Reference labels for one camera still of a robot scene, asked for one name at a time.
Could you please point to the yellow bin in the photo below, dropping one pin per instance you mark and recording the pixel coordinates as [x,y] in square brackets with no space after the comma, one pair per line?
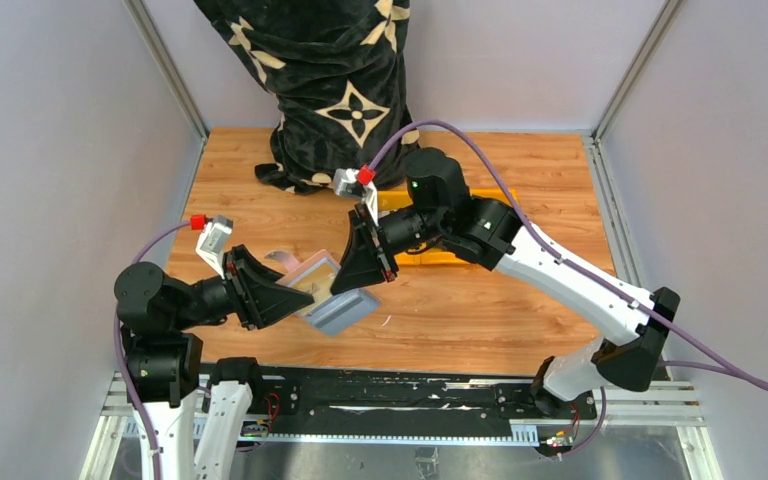
[389,201]
[489,193]

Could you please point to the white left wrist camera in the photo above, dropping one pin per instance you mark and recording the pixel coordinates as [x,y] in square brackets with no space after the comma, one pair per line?
[212,240]

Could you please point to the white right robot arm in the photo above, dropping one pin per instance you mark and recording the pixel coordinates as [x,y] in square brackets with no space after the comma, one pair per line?
[633,323]

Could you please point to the black patterned blanket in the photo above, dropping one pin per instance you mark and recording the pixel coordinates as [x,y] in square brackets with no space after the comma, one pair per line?
[337,72]

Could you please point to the yellow bin left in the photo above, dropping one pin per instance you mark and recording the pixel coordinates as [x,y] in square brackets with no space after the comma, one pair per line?
[389,201]

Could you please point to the yellow bin right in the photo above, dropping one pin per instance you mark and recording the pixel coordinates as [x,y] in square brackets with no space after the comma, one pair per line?
[489,193]

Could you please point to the aluminium frame rail left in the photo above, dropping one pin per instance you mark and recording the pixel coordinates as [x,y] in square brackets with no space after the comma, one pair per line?
[163,58]

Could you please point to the gold card in holder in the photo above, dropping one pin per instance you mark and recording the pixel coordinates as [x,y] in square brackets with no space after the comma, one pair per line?
[314,276]

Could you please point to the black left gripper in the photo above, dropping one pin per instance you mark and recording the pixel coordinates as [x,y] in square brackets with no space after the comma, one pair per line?
[268,300]

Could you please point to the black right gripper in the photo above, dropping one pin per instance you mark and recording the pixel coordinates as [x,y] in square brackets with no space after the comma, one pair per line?
[359,265]

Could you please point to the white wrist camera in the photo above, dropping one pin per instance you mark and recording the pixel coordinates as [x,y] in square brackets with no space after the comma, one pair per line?
[358,184]
[212,240]

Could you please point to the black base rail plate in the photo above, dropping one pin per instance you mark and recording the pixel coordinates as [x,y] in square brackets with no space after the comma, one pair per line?
[382,404]

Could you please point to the aluminium frame rail right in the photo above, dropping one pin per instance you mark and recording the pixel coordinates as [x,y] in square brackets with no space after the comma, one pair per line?
[623,254]

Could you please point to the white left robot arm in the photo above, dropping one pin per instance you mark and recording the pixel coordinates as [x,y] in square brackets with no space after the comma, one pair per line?
[189,429]

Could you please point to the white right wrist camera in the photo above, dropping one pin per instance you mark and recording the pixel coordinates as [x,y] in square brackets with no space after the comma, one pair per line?
[358,184]

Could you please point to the aluminium frame rail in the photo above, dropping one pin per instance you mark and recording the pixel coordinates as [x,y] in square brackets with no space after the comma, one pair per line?
[163,58]
[623,254]

